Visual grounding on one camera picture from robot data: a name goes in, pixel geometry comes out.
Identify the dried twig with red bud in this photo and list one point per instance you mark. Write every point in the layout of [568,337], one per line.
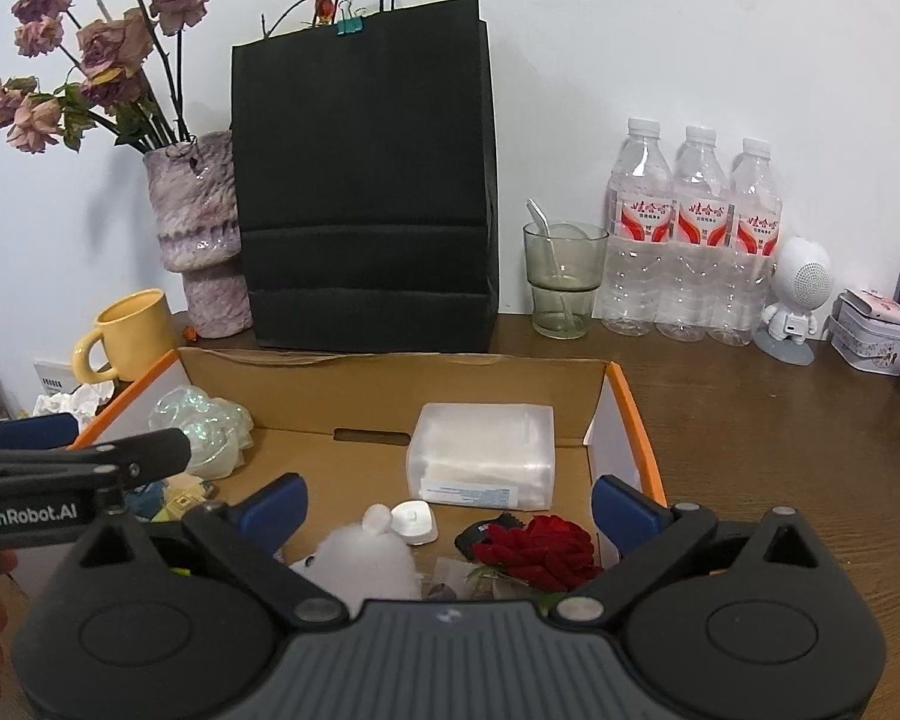
[321,6]

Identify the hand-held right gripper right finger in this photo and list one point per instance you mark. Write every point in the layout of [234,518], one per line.
[628,506]

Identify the black paper bag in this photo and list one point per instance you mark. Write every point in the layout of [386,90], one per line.
[364,187]

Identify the white robot figurine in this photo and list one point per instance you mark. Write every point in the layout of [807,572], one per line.
[799,277]

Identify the pink white patterned case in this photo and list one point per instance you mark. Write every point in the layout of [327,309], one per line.
[877,305]

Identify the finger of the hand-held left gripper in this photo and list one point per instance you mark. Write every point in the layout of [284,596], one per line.
[34,431]
[146,450]

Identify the white plastic tag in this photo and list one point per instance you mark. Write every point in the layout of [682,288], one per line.
[414,521]

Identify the small clear plastic packet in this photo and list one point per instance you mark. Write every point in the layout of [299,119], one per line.
[450,576]

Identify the small tan patterned box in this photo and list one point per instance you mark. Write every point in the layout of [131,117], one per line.
[187,499]

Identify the clear water bottle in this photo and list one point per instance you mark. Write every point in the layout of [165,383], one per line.
[750,262]
[696,255]
[637,240]

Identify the white printed card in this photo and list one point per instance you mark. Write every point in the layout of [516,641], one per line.
[49,379]

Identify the blue yellow packaged toy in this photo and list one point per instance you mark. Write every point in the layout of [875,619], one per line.
[150,501]

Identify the white and tan plush alpaca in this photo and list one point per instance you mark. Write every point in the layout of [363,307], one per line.
[367,559]

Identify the iridescent plastic bag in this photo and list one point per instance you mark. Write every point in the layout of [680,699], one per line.
[202,427]

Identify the green tissue pack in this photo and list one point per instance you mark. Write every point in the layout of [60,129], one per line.
[180,571]

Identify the red orange cardboard box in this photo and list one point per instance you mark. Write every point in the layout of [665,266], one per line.
[330,397]

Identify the purple textured vase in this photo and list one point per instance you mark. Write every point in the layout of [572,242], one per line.
[195,225]

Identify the crumpled white tissue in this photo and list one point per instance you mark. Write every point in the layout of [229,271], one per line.
[75,401]

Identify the red rose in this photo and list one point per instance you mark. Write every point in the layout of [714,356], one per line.
[540,547]

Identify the grey tin box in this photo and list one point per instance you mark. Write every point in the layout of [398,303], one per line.
[866,345]

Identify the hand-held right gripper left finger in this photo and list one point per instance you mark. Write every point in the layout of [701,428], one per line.
[274,506]

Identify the yellow mug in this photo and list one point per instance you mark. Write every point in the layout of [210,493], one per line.
[135,334]

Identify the white spoon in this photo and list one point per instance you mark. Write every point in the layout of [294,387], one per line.
[541,221]

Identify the black key fob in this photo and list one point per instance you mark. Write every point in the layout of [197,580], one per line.
[474,534]

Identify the green glass cup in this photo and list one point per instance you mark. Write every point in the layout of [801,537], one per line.
[562,292]

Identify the dried pink flowers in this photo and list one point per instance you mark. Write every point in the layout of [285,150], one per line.
[101,45]

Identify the green binder clip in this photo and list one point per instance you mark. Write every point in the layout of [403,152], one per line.
[350,22]

